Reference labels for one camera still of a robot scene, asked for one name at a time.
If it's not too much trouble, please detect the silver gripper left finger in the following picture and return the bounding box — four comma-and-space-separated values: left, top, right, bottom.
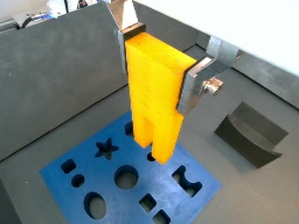
107, 0, 146, 74

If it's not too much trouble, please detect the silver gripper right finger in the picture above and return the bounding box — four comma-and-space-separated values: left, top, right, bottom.
176, 37, 239, 115

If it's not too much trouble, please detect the yellow double-square peg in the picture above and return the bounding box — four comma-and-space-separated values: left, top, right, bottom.
125, 32, 195, 164

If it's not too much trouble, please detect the dark grey curved block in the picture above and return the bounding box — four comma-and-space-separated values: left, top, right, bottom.
214, 102, 288, 168

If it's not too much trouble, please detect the blue shape sorting board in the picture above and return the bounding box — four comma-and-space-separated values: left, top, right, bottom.
41, 114, 220, 224

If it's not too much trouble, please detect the black cable with connector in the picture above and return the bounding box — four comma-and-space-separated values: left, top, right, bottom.
19, 10, 53, 30

